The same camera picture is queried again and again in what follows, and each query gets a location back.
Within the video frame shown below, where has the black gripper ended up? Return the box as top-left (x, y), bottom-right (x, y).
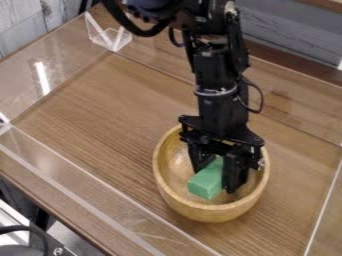
top-left (179, 89), bottom-right (265, 194)

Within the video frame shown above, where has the clear acrylic tray wall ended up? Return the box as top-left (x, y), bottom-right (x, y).
top-left (0, 18), bottom-right (342, 256)

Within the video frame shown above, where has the black equipment base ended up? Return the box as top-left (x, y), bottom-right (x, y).
top-left (28, 232), bottom-right (78, 256)

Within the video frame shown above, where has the black cable lower left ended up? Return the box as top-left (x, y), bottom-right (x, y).
top-left (0, 224), bottom-right (50, 256)

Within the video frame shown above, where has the brown wooden bowl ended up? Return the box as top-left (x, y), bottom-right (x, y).
top-left (153, 125), bottom-right (272, 223)

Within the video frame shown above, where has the green rectangular block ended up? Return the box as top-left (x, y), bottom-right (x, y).
top-left (187, 157), bottom-right (223, 200)

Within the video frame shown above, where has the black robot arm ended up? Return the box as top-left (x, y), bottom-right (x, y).
top-left (102, 0), bottom-right (265, 193)

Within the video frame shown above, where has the clear acrylic corner bracket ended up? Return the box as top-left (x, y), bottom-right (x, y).
top-left (85, 12), bottom-right (133, 52)

